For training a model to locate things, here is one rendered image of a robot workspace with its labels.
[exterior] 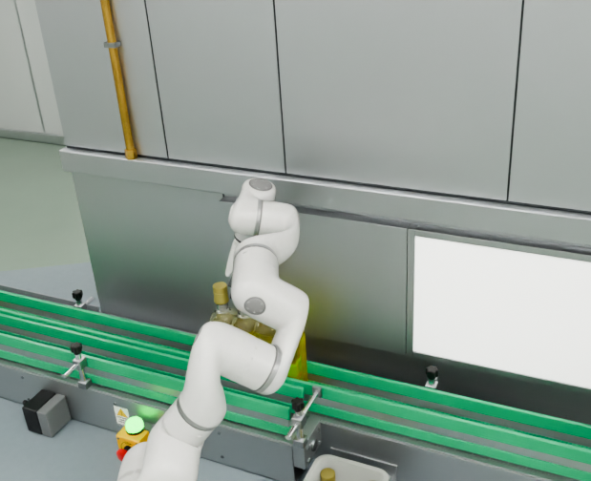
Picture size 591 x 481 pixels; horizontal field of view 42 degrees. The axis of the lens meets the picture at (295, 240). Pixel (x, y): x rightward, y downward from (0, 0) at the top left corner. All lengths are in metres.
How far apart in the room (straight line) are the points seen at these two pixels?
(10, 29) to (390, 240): 4.97
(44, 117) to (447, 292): 5.05
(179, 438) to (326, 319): 0.65
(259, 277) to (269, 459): 0.63
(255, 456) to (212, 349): 0.63
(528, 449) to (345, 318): 0.51
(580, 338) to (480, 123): 0.50
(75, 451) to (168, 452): 0.77
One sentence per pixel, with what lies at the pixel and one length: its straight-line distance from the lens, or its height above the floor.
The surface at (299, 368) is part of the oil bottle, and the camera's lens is 1.81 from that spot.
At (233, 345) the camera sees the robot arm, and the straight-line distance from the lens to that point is 1.29.
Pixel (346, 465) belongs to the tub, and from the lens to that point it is 1.79.
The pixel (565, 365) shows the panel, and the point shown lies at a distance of 1.77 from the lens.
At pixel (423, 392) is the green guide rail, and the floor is 0.96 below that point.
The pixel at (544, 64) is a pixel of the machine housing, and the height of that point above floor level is 1.69.
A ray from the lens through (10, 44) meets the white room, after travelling 6.41.
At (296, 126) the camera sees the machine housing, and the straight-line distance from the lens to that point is 1.71.
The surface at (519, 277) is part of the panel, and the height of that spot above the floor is 1.24.
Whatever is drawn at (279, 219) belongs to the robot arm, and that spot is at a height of 1.41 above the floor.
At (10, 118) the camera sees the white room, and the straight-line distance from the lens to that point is 6.69.
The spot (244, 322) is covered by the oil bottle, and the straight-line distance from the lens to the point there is 1.80.
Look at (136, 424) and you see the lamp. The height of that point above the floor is 0.85.
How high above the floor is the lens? 2.09
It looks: 28 degrees down
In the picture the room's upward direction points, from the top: 4 degrees counter-clockwise
